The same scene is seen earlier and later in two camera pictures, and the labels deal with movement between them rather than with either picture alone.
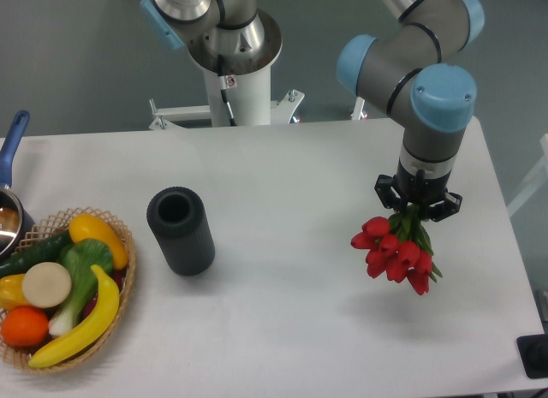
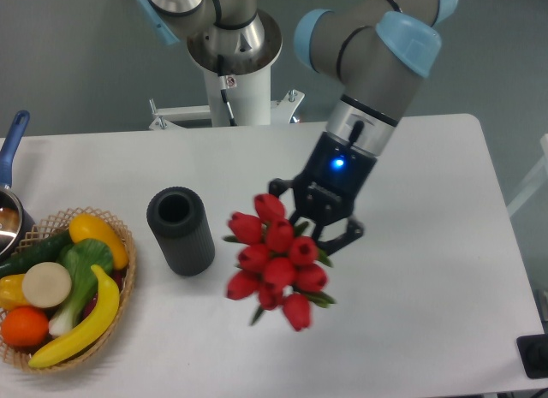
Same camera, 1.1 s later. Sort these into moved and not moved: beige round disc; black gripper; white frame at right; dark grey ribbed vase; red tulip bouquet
Moved: red tulip bouquet; black gripper
Not moved: white frame at right; beige round disc; dark grey ribbed vase
